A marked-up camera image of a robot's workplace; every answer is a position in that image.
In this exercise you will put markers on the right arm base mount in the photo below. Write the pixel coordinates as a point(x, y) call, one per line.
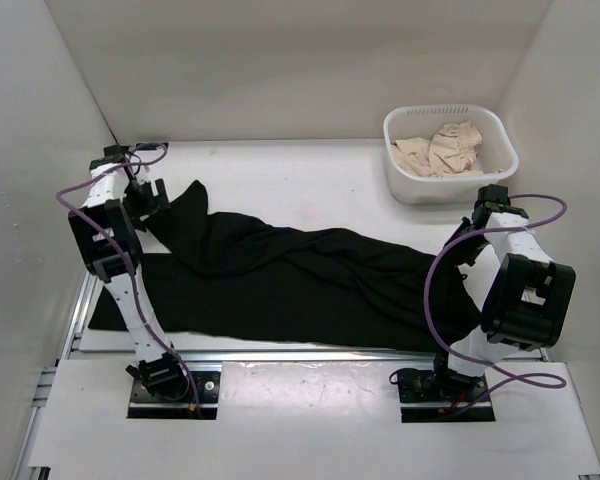
point(439, 394)

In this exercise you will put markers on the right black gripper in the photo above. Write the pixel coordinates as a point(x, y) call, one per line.
point(457, 256)

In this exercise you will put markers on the beige trousers in basket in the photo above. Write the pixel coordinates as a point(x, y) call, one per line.
point(453, 151)

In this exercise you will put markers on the white front cover board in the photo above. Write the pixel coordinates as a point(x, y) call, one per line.
point(303, 421)

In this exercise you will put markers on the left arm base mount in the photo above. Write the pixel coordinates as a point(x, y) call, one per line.
point(179, 404)

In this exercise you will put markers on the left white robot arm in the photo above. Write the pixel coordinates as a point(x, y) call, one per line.
point(105, 214)

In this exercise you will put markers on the white plastic basket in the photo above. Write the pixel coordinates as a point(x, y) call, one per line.
point(497, 156)

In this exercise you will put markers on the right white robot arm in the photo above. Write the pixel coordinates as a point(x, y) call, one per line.
point(527, 303)

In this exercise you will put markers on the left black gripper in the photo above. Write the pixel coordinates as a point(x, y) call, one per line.
point(154, 203)

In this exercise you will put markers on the black trousers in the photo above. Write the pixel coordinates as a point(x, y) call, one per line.
point(232, 275)

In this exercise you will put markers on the aluminium frame rail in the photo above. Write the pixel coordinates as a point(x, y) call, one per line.
point(309, 185)

